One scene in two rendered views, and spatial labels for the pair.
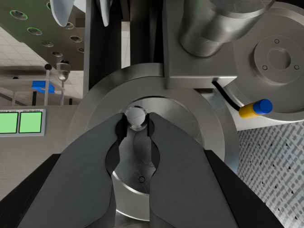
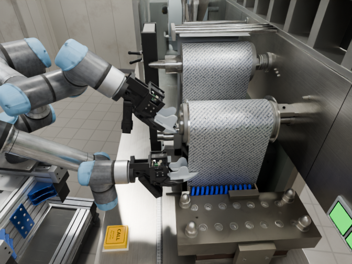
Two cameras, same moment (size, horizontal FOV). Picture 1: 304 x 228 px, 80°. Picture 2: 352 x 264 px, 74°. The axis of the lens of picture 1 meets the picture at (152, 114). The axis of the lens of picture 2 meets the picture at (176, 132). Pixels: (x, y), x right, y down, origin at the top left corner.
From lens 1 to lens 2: 70 cm
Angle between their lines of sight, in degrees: 80
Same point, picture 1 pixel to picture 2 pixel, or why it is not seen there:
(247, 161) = (230, 84)
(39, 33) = (251, 224)
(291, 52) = not seen: hidden behind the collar
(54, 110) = (324, 206)
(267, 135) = (212, 95)
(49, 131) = (335, 194)
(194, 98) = not seen: hidden behind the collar
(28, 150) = not seen: outside the picture
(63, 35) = (249, 210)
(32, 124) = (340, 214)
